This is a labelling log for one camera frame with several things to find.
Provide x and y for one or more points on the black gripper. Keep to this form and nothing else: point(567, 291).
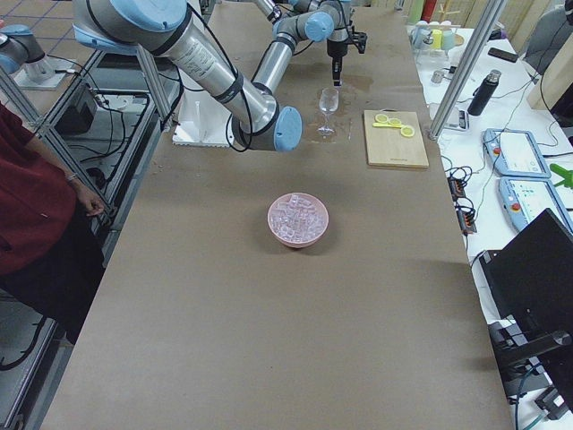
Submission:
point(335, 47)

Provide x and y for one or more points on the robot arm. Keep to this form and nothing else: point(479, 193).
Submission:
point(175, 30)
point(275, 11)

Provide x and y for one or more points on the clear wine glass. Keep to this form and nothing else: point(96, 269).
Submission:
point(328, 105)

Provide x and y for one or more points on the pink bowl of ice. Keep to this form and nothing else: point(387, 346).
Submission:
point(297, 219)

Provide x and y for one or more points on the bamboo cutting board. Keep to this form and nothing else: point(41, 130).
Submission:
point(386, 147)

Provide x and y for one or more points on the lemon slice far end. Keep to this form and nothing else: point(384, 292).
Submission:
point(407, 131)

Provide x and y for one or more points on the small steel cup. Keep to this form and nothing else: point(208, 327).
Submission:
point(438, 76)

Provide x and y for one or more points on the black thermos bottle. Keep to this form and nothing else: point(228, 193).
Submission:
point(484, 93)

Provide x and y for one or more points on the upper teach pendant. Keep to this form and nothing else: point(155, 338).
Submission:
point(515, 153)

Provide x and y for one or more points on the teach pendant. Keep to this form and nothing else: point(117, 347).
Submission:
point(524, 198)
point(515, 153)

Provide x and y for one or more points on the lower teach pendant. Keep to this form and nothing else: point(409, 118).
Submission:
point(524, 198)

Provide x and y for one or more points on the green clamp tool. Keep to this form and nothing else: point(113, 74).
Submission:
point(566, 175)

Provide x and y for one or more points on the black laptop monitor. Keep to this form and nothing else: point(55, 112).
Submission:
point(530, 278)

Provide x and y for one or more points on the person in red sweater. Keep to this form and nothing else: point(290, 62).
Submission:
point(50, 259)

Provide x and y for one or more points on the lemon slice near handle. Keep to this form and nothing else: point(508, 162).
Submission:
point(381, 118)

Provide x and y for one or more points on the aluminium frame post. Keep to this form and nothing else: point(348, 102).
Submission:
point(491, 14)

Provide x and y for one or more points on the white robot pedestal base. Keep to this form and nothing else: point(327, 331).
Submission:
point(202, 122)

